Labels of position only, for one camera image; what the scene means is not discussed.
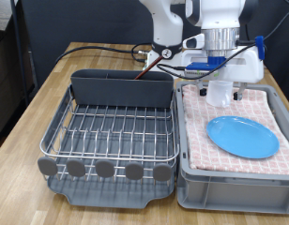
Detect steel wire dish rack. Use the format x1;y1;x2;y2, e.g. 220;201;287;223
37;83;180;184

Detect grey shelf board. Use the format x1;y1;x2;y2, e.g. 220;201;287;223
0;0;19;32

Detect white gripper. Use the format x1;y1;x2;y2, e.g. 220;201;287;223
181;46;265;101

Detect pink checked cloth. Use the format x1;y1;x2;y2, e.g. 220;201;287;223
181;83;289;176

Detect brown wooden spoon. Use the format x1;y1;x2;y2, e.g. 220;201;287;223
133;55;164;81

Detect dark cabinet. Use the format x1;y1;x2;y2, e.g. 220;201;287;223
0;29;39;151

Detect blue plate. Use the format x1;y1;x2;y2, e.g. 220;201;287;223
205;115;281;159

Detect black curtain backdrop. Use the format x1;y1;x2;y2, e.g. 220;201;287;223
21;0;289;109

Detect white mug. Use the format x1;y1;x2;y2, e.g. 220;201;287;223
205;79;235;108

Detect dark grey cutlery holder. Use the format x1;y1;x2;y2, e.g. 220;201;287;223
69;68;175;109

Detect grey dish drying rack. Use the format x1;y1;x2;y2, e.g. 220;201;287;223
40;83;180;210

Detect blue cable clip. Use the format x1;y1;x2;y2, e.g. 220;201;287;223
255;36;266;60

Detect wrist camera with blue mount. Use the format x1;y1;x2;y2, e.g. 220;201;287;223
185;55;228;80

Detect grey plastic crate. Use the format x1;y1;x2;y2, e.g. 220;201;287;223
175;81;289;216

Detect black cable loop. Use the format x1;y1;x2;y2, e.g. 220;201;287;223
130;42;153;63

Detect thick black cable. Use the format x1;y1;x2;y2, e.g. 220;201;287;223
53;46;139;66

